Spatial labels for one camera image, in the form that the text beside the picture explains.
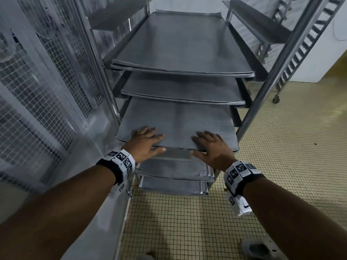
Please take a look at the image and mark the person's right hand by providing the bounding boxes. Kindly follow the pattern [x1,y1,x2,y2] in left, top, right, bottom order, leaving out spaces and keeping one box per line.
[190,131,239,172]

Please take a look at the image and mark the person's left hand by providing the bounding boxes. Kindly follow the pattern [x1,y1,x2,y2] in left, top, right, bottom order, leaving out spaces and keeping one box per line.
[122,127,166,163]

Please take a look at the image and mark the grey metal baking tray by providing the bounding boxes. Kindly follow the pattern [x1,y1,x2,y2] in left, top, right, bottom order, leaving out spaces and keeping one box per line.
[110,10,255,78]
[120,71,247,107]
[115,97,240,153]

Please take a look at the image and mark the person's left forearm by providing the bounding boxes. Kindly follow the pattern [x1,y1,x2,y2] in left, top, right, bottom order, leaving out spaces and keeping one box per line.
[0,164,120,260]

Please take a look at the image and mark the person's right forearm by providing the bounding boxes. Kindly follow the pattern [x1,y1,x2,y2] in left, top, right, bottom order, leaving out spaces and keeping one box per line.
[242,177,347,260]

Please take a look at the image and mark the perforated metal baking tray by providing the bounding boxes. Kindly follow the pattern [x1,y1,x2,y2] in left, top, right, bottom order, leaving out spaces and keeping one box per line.
[135,149,215,182]
[138,174,209,197]

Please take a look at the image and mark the left wrist marker band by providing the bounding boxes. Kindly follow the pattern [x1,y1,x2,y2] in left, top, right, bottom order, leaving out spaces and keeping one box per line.
[96,149,136,192]

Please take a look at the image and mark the wrist marker band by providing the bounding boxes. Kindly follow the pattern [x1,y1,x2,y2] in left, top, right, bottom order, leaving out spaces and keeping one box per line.
[96,149,136,192]
[223,161,266,217]

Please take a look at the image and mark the right wrist marker band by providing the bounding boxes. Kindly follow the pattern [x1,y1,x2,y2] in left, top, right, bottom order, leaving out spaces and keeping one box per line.
[223,161,266,217]

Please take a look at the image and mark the stainless steel tray rack trolley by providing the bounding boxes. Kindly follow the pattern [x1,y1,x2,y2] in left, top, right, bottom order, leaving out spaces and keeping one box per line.
[73,0,334,199]

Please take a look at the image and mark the person's grey right shoe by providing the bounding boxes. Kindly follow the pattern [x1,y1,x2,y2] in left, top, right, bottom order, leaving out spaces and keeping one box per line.
[240,239,289,260]

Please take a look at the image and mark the empty steel rack trolley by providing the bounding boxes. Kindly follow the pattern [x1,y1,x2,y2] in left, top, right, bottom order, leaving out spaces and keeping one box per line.
[256,0,347,104]

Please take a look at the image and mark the steel wire mesh cabinet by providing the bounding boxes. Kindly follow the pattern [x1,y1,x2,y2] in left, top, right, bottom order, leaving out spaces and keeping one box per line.
[0,0,133,260]

